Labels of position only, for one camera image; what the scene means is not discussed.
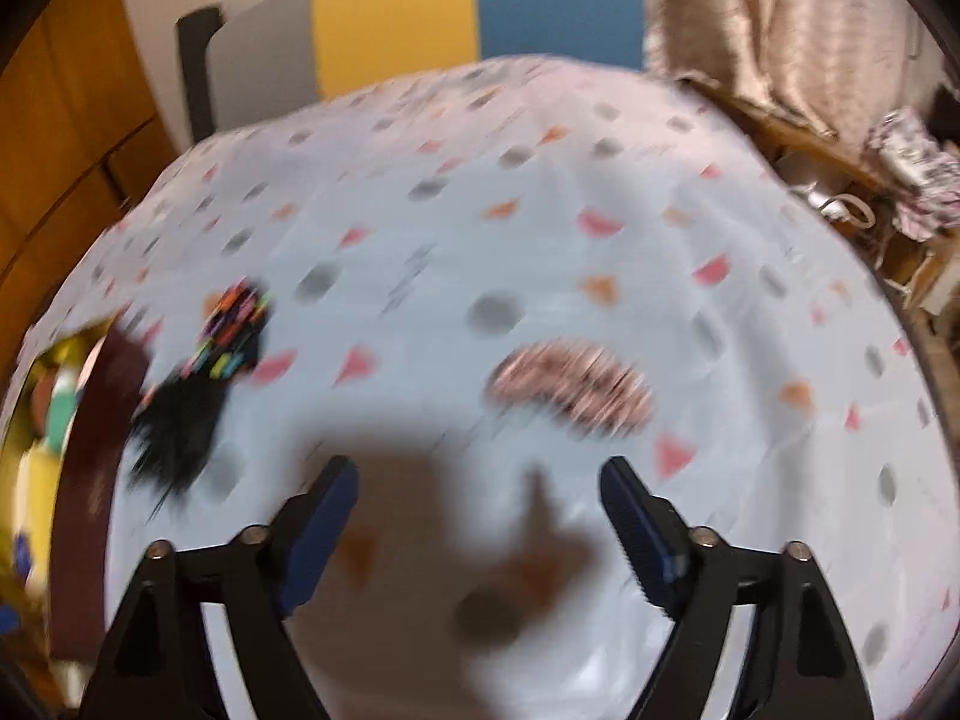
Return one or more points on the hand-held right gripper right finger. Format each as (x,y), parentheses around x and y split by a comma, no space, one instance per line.
(645,540)

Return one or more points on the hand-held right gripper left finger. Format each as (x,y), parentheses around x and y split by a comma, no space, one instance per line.
(319,532)

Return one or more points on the pink striped fabric piece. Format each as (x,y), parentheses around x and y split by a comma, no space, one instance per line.
(570,386)

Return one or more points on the gold box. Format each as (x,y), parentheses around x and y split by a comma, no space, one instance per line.
(19,510)

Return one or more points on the dark brown box lid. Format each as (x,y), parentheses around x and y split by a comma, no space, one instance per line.
(90,502)

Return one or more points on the mint green white small item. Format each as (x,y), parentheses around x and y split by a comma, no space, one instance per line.
(60,412)

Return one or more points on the white tablecloth with coloured shapes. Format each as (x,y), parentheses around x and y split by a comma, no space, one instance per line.
(525,255)

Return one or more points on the floral printed cloth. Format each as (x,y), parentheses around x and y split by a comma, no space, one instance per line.
(915,172)

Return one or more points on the grey yellow blue upholstered chair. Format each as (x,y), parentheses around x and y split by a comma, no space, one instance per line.
(390,15)

